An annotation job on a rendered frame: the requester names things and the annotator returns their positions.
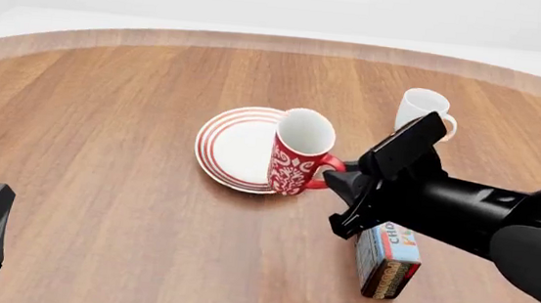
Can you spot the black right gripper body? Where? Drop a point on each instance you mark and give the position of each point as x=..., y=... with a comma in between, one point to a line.
x=355, y=218

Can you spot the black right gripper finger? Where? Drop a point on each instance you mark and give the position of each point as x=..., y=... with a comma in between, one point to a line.
x=346, y=184
x=352, y=165

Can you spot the red mug with white pattern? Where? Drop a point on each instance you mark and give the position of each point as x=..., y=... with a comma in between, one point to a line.
x=288, y=169

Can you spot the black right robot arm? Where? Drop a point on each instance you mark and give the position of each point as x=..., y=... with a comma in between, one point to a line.
x=481, y=210

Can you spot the plain white mug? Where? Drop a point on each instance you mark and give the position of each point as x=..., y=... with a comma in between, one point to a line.
x=419, y=105

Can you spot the white plate with red rings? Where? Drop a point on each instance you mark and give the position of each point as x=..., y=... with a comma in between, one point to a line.
x=236, y=148

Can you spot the printed box of food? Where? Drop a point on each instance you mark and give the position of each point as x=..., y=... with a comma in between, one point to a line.
x=387, y=276

